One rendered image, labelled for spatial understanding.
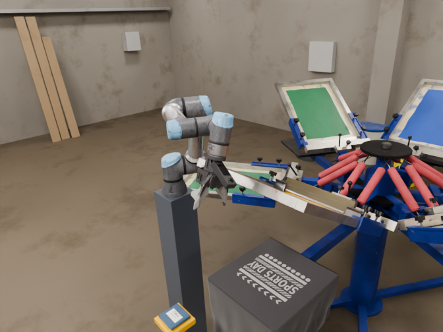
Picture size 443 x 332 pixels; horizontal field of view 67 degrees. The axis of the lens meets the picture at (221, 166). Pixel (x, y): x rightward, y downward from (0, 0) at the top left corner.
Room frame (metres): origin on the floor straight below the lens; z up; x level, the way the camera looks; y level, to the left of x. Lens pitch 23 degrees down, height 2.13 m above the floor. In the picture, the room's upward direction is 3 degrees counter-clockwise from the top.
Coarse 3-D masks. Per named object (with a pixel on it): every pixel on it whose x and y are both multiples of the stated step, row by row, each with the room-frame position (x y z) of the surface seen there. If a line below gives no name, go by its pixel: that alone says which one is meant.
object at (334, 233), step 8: (336, 232) 1.70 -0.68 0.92; (344, 232) 1.71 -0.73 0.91; (320, 240) 1.62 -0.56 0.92; (328, 240) 1.62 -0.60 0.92; (336, 240) 1.65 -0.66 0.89; (312, 248) 1.55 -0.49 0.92; (320, 248) 1.55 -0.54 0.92; (328, 248) 1.60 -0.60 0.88; (312, 256) 1.49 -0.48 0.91; (320, 256) 1.55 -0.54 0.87
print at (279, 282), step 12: (264, 252) 1.50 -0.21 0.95; (252, 264) 1.41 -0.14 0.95; (264, 264) 1.40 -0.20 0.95; (276, 264) 1.40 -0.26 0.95; (240, 276) 1.32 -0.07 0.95; (252, 276) 1.32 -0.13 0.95; (264, 276) 1.32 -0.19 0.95; (276, 276) 1.31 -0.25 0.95; (288, 276) 1.31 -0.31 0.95; (300, 276) 1.30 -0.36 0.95; (264, 288) 1.24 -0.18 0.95; (276, 288) 1.23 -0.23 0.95; (288, 288) 1.23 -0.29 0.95; (300, 288) 1.23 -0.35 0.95; (276, 300) 1.16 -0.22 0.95
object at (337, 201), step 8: (288, 184) 1.67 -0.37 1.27; (296, 184) 1.64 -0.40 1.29; (304, 184) 1.61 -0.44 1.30; (304, 192) 1.58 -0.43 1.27; (312, 192) 1.56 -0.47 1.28; (320, 192) 1.53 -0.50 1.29; (328, 192) 1.50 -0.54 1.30; (320, 200) 1.50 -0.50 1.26; (328, 200) 1.48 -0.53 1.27; (336, 200) 1.45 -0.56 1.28; (344, 200) 1.43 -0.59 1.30; (352, 200) 1.41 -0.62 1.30; (336, 208) 1.43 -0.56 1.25; (344, 208) 1.41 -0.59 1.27
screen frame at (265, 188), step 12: (228, 168) 1.52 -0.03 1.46; (240, 180) 1.20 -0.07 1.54; (252, 180) 1.17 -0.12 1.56; (264, 192) 1.10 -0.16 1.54; (276, 192) 1.07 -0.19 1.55; (288, 204) 1.02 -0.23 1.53; (300, 204) 0.99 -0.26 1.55; (312, 204) 1.00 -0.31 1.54; (324, 216) 1.05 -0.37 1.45; (336, 216) 1.11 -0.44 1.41; (348, 216) 1.17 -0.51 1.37
